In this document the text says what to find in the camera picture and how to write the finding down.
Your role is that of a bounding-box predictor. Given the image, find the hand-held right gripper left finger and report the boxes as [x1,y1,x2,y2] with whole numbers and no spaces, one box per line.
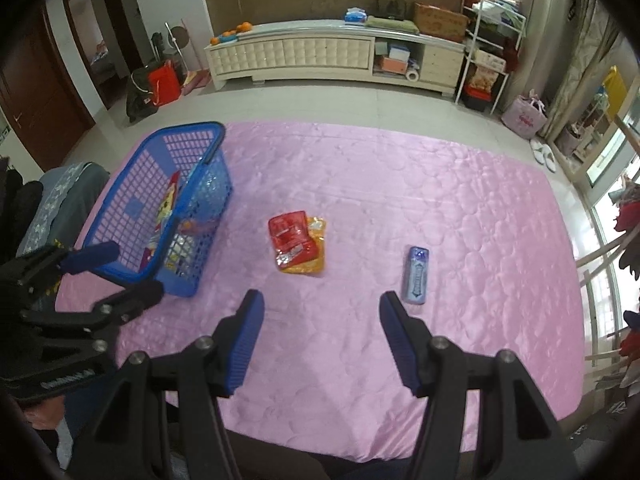
[67,289,266,480]

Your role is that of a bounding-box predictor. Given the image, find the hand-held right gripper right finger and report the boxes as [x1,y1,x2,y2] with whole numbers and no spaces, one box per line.
[378,291,571,480]

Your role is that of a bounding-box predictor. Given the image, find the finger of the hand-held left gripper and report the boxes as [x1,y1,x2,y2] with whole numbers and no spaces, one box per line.
[0,241,121,306]
[20,280,165,361]

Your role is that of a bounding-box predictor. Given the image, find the blue plastic basket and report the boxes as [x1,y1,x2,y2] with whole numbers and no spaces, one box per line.
[75,121,235,298]

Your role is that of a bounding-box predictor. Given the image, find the blue grey snack packet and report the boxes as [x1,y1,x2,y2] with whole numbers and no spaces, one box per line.
[401,246,431,306]

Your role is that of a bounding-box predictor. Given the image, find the red and yellow snack packet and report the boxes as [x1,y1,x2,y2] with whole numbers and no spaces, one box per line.
[150,170,183,235]

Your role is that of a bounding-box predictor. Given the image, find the orange snack packet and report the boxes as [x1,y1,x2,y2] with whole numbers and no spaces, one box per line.
[280,216,328,275]

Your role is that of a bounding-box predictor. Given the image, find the grey patterned cloth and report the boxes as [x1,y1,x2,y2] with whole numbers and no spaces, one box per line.
[17,161,111,261]

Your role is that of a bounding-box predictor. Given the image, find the black bag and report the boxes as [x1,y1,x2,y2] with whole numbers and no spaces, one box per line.
[125,65,161,123]

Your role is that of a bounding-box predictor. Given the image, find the pink quilted blanket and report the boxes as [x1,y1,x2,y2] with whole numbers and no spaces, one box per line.
[55,121,586,463]

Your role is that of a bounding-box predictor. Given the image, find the dark wooden door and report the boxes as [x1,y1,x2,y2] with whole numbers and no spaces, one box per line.
[0,10,96,171]

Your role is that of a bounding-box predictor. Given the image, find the red shopping bag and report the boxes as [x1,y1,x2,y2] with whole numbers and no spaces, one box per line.
[147,60,182,107]

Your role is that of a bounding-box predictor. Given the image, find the pink flat box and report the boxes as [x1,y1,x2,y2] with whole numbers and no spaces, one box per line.
[182,70,211,96]

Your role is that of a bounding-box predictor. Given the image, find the wooden drying rack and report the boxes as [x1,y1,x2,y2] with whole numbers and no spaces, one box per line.
[575,115,640,376]

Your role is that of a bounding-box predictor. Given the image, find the standing floor fan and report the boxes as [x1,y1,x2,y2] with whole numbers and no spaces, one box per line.
[165,22,191,78]

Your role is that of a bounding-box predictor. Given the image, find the pink tote bag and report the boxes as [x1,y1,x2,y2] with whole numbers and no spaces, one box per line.
[501,92,548,141]

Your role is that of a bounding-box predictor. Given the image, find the cream tufted tv cabinet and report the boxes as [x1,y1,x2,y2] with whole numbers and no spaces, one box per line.
[204,19,468,100]

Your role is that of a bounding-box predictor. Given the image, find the white metal shelf rack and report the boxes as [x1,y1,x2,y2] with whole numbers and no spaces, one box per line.
[455,0,528,116]

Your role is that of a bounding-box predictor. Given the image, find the green cushion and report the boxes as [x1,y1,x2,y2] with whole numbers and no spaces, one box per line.
[365,16,420,35]

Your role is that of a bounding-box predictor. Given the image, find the cardboard box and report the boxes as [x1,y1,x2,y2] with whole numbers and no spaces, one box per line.
[412,2,471,43]

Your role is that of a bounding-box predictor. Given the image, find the yellow towel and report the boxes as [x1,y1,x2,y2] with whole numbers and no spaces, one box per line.
[602,66,629,121]

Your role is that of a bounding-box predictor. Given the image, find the beige curtain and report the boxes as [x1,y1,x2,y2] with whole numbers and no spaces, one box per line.
[545,0,621,146]

